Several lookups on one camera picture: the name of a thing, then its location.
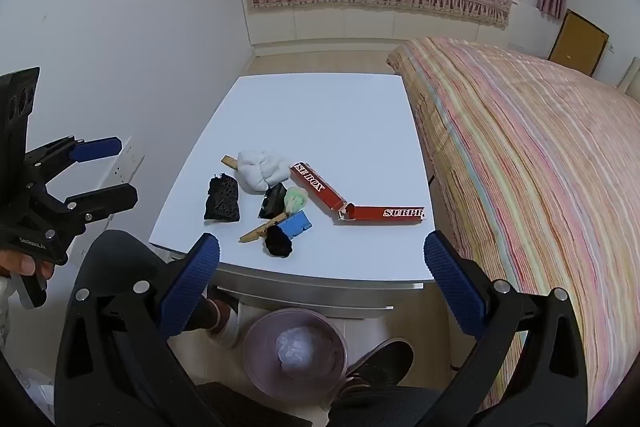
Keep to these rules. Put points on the person's right leg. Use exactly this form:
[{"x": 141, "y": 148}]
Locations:
[{"x": 385, "y": 362}]

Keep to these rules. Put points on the white window seat cabinet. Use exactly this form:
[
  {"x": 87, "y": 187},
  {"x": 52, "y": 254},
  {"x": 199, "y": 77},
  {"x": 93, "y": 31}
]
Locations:
[{"x": 350, "y": 24}]

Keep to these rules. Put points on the blue plastic piece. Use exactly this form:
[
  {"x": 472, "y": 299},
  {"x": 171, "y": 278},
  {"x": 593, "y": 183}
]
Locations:
[{"x": 296, "y": 224}]

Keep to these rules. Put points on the green fuzzy ball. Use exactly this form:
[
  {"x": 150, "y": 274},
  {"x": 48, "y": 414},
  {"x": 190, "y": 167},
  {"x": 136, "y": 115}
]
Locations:
[{"x": 296, "y": 199}]

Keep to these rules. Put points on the red carton box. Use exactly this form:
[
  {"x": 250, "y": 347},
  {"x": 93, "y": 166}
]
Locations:
[{"x": 320, "y": 189}]

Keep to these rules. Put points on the brown wooden board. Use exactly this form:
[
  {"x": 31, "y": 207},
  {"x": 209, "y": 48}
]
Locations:
[{"x": 577, "y": 42}]

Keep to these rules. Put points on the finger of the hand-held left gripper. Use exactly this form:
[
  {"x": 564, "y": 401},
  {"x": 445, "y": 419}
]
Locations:
[
  {"x": 95, "y": 148},
  {"x": 107, "y": 199}
]

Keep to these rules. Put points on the black plastic tray piece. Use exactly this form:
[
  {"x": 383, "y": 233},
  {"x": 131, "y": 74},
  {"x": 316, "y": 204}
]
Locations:
[{"x": 274, "y": 203}]

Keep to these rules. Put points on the white crumpled plastic bag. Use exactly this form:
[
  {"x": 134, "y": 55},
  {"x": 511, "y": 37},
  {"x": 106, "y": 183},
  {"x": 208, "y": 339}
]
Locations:
[{"x": 300, "y": 349}]

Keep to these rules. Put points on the striped bed blanket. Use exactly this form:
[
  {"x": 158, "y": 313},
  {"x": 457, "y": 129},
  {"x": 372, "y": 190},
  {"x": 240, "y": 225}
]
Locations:
[{"x": 525, "y": 157}]

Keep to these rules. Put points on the black pompom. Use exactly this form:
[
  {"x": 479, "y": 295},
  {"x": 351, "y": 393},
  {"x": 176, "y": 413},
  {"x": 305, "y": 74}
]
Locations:
[{"x": 278, "y": 243}]

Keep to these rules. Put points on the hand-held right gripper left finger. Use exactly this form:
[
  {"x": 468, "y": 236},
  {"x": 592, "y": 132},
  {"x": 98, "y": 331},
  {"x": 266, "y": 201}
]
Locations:
[{"x": 192, "y": 279}]

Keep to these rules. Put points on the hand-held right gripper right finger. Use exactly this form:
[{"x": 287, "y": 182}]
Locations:
[{"x": 455, "y": 287}]

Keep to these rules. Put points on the purple waste bin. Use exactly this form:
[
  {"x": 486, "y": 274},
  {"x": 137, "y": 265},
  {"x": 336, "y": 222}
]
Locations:
[{"x": 260, "y": 357}]

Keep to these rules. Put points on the black mesh pouch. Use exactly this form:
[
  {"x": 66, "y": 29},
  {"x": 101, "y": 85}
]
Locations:
[{"x": 222, "y": 199}]

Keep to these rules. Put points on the beige bed headboard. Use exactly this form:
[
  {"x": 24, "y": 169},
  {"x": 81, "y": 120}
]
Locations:
[{"x": 632, "y": 79}]

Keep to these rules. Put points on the white tissue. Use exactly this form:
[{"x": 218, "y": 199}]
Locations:
[{"x": 260, "y": 169}]

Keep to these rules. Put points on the person's left hand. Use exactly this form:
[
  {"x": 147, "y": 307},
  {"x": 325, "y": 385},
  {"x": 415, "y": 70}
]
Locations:
[{"x": 22, "y": 264}]

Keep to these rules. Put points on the long wooden stick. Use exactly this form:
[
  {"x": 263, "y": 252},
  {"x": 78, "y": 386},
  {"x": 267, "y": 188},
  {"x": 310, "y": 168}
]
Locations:
[{"x": 255, "y": 233}]

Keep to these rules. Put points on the white wall socket panel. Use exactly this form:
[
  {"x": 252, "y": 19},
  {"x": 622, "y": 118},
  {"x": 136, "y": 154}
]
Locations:
[{"x": 127, "y": 162}]

